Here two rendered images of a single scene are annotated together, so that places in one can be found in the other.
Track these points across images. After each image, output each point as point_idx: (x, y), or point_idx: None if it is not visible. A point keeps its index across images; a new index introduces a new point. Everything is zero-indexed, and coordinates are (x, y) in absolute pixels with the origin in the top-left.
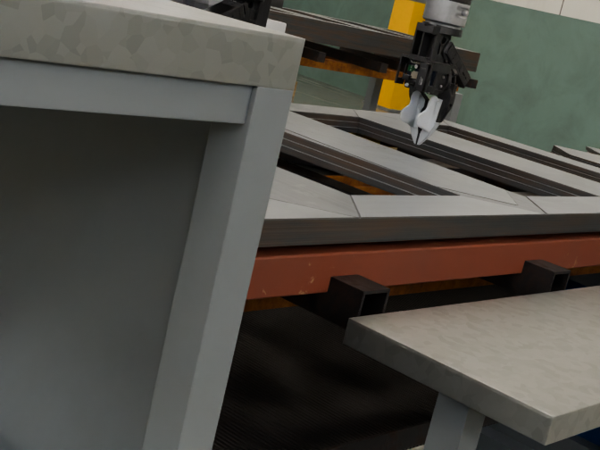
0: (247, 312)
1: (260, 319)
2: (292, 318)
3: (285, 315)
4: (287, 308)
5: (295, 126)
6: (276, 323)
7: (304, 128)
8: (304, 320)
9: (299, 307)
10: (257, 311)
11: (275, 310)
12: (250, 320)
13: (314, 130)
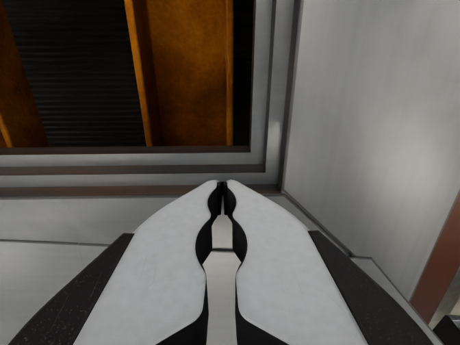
0: (59, 48)
1: (34, 46)
2: (42, 97)
3: (50, 94)
4: (75, 118)
5: (33, 309)
6: (20, 58)
7: (26, 322)
8: (37, 109)
9: (79, 136)
10: (64, 66)
11: (68, 96)
12: (26, 25)
13: (4, 330)
